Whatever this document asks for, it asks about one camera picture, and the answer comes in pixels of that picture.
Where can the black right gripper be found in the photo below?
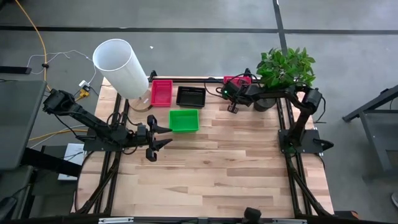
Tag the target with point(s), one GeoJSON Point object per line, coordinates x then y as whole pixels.
{"type": "Point", "coordinates": [239, 99]}

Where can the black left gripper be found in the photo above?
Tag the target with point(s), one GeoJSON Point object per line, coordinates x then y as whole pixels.
{"type": "Point", "coordinates": [150, 155]}

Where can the red plastic basket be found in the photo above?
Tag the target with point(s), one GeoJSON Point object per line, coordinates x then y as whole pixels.
{"type": "Point", "coordinates": [241, 81]}
{"type": "Point", "coordinates": [161, 93]}

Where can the green plastic basket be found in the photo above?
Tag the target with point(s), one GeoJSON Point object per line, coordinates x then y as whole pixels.
{"type": "Point", "coordinates": [184, 120]}

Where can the black plastic basket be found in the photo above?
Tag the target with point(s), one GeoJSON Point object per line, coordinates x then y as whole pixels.
{"type": "Point", "coordinates": [190, 97]}

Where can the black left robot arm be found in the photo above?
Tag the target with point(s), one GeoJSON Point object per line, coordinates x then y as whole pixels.
{"type": "Point", "coordinates": [77, 112]}

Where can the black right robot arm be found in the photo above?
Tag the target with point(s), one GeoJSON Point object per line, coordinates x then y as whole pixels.
{"type": "Point", "coordinates": [311, 99]}

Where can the green plant in black pot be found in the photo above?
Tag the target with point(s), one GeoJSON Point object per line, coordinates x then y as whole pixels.
{"type": "Point", "coordinates": [283, 70]}

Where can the white lamp with wooden base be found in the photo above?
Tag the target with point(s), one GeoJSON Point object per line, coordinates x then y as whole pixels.
{"type": "Point", "coordinates": [119, 67]}

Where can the yellow plug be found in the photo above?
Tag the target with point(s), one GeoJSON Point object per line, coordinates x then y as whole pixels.
{"type": "Point", "coordinates": [83, 93]}

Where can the white box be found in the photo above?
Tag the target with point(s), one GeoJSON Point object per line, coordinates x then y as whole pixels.
{"type": "Point", "coordinates": [73, 152]}

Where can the white power adapter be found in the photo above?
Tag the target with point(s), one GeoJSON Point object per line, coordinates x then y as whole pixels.
{"type": "Point", "coordinates": [84, 83]}

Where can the black round knob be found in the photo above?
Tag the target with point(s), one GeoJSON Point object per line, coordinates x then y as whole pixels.
{"type": "Point", "coordinates": [252, 214]}

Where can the black beam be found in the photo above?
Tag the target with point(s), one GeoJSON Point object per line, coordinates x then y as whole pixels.
{"type": "Point", "coordinates": [46, 160]}

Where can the grey desk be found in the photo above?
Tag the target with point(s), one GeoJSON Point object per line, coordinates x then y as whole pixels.
{"type": "Point", "coordinates": [18, 124]}

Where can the grey metal table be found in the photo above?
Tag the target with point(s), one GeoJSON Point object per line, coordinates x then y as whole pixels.
{"type": "Point", "coordinates": [379, 130]}

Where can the black power strip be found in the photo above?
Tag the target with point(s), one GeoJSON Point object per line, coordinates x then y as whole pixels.
{"type": "Point", "coordinates": [15, 70]}

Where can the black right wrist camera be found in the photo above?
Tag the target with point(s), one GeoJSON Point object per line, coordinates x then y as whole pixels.
{"type": "Point", "coordinates": [228, 90]}

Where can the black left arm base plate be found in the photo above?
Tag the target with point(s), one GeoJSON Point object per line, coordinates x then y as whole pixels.
{"type": "Point", "coordinates": [93, 147]}

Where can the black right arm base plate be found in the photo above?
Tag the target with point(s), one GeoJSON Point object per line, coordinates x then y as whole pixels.
{"type": "Point", "coordinates": [312, 137]}

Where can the silver metal bracket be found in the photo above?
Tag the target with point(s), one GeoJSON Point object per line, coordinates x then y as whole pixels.
{"type": "Point", "coordinates": [289, 221]}
{"type": "Point", "coordinates": [115, 220]}

